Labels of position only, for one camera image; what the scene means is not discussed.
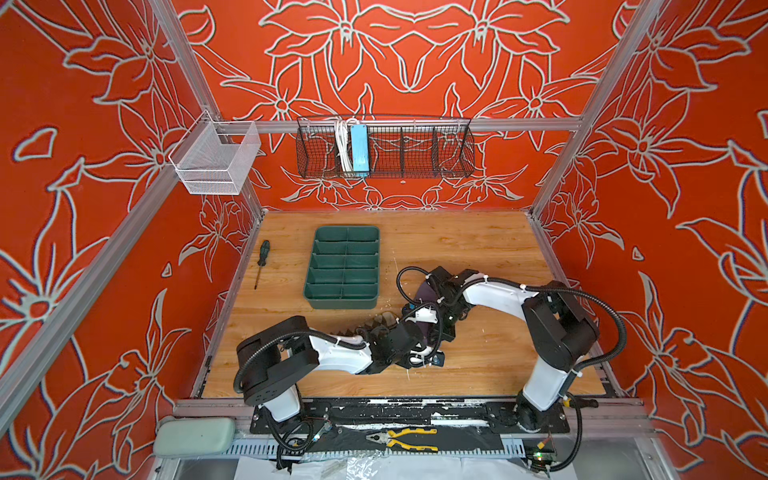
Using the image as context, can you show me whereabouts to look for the purple sock yellow cuff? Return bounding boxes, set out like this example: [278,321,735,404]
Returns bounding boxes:
[412,281,438,346]

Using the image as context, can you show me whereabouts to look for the green plastic divided tray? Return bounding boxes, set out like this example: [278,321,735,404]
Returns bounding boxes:
[303,225,380,310]

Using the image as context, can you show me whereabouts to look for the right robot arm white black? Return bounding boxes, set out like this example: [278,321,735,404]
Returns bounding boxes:
[425,267,628,413]

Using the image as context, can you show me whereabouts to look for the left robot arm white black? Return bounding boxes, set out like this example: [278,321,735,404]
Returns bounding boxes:
[233,316,445,423]

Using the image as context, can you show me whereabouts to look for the beige argyle sock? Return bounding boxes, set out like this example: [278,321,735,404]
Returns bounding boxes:
[340,315,397,343]

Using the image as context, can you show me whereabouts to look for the light blue box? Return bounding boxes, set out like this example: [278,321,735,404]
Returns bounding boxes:
[350,124,370,177]

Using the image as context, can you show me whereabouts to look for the pale green foam pad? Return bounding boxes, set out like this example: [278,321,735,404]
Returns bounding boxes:
[153,417,236,458]

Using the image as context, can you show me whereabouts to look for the yellow handle pliers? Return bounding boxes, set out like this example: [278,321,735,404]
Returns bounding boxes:
[365,427,439,453]

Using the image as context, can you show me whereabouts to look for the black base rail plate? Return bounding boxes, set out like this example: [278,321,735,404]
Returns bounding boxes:
[248,395,571,436]

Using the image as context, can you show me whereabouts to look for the black wire wall basket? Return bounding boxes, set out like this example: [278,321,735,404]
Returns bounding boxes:
[295,114,476,180]

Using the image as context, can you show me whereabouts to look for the green handle screwdriver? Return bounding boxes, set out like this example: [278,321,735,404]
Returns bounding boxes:
[254,240,271,289]

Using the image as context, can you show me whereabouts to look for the white slotted cable duct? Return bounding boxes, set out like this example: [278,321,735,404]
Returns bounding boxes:
[221,438,526,462]

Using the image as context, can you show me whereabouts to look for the white cable bundle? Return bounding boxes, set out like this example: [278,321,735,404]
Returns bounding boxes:
[334,118,353,174]

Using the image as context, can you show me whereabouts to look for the white wire mesh basket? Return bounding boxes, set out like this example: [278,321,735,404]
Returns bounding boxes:
[169,111,262,195]

